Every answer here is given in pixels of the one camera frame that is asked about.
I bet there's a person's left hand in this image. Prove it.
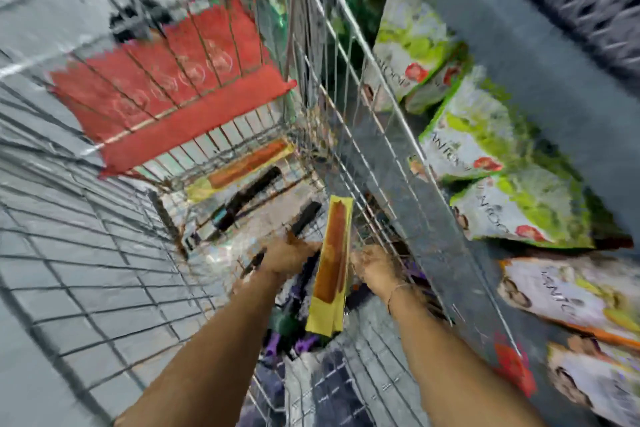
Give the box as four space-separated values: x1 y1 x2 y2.
259 233 323 279

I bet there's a person's right hand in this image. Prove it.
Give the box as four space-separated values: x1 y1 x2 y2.
349 244 407 300

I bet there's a yellow packet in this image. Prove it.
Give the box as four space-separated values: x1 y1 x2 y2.
184 138 297 203
304 195 355 338

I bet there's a silver wire shopping cart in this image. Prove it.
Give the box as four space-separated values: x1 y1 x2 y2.
0 0 531 427

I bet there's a person's left forearm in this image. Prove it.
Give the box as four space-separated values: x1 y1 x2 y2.
113 269 287 427

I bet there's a person's right forearm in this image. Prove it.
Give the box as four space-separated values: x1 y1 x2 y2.
387 283 547 427

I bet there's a red plastic cart seat flap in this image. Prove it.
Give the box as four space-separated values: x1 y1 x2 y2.
49 0 298 179

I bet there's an orange and white packet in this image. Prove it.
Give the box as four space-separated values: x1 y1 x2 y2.
546 335 640 427
499 255 640 351

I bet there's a thin wrist bracelet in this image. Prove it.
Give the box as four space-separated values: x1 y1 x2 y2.
386 282 414 316

